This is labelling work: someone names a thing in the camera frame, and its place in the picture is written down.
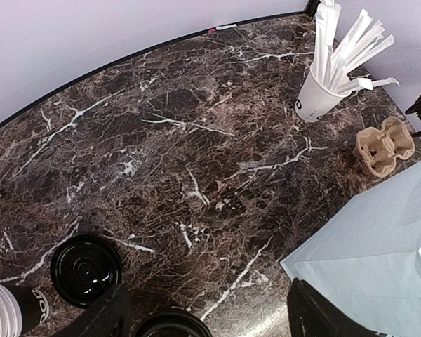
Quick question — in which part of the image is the white cup holding straws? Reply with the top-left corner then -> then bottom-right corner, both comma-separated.
294,64 -> 351,123

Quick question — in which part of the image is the stack of black lids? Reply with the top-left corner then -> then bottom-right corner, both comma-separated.
50,234 -> 123,309

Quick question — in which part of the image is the stack of paper cups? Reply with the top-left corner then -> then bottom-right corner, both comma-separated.
0,284 -> 50,336

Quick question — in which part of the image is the brown cardboard cup carrier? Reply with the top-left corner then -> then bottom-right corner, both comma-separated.
352,117 -> 415,178

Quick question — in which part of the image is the white paper bag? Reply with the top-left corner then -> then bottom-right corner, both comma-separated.
281,161 -> 421,336

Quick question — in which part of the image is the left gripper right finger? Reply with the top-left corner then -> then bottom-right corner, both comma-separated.
287,278 -> 376,337

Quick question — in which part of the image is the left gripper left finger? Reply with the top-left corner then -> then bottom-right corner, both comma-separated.
54,284 -> 132,337

